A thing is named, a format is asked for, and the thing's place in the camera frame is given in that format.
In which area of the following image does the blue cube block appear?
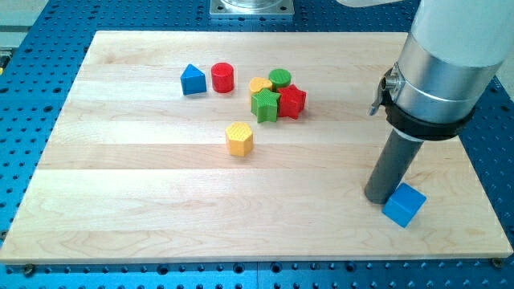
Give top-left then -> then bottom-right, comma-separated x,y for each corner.
382,183 -> 426,228

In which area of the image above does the green cylinder block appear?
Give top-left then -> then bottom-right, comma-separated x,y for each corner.
268,68 -> 292,92

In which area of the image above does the yellow heart block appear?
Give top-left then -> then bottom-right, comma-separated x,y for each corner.
249,77 -> 273,96

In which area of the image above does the light wooden board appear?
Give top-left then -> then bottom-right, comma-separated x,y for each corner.
1,31 -> 512,264

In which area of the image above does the green star block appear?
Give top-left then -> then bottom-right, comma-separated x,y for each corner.
251,88 -> 280,123

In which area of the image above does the blue triangle block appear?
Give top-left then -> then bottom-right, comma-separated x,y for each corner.
180,64 -> 206,96

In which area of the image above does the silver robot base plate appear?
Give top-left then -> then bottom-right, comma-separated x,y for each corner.
209,0 -> 295,18

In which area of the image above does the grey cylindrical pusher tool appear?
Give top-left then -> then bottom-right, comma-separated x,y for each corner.
364,128 -> 423,204

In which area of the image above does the red cylinder block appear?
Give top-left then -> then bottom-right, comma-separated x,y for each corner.
210,63 -> 234,93

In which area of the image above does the yellow hexagon block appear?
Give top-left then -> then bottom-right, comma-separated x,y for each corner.
225,122 -> 253,157

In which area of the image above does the red star block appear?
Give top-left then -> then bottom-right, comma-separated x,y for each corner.
278,84 -> 307,120

